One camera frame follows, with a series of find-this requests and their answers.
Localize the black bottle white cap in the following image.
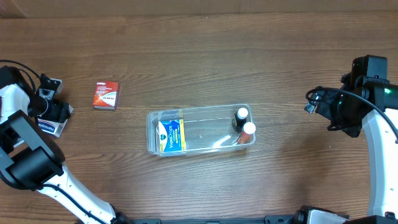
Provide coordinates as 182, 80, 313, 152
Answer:
232, 108, 249, 133

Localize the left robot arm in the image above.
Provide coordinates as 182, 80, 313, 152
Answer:
1, 62, 130, 223

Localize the white Hansaplast box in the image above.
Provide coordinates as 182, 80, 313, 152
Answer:
35, 103, 73, 138

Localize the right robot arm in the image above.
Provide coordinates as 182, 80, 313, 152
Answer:
304, 55, 397, 223

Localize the orange bottle white cap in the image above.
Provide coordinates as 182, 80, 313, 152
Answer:
238, 122, 256, 144

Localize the red medicine box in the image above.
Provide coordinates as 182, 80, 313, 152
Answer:
93, 81, 119, 110

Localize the blue yellow VapoDrops box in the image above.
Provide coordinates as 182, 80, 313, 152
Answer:
158, 119, 187, 152

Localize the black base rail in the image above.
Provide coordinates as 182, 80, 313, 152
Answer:
123, 215, 294, 224

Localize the clear plastic container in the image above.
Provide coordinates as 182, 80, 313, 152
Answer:
146, 103, 256, 157

